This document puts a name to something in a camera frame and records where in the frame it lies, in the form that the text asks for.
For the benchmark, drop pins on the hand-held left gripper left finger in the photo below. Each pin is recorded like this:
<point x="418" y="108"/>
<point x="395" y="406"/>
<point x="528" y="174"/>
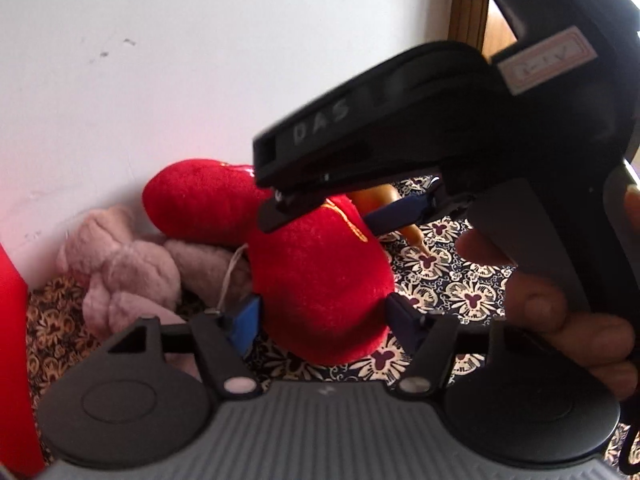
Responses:
<point x="244" y="326"/>

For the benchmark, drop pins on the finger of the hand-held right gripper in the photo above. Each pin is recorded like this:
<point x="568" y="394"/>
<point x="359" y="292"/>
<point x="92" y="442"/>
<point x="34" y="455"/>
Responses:
<point x="400" y="212"/>
<point x="282" y="212"/>

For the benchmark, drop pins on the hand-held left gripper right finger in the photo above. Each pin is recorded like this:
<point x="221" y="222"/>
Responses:
<point x="404" y="321"/>

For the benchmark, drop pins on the red plush toy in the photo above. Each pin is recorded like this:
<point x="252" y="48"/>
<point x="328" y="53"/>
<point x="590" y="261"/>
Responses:
<point x="320" y="280"/>

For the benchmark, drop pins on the person's right hand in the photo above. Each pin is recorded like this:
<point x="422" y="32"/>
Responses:
<point x="560" y="310"/>

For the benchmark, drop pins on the orange plastic toy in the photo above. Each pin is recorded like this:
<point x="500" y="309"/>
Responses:
<point x="412" y="237"/>

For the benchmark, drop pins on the floral printed blanket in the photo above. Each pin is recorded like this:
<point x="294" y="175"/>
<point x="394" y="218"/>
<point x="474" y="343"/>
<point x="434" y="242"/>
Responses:
<point x="450" y="285"/>

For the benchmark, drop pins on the pink plush toy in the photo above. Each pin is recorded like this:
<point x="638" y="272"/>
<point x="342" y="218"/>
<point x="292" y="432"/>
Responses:
<point x="130" y="275"/>

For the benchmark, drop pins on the red box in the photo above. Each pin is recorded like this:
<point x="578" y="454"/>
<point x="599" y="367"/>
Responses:
<point x="12" y="360"/>

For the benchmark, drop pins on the wooden door frame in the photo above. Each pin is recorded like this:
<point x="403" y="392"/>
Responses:
<point x="467" y="10"/>

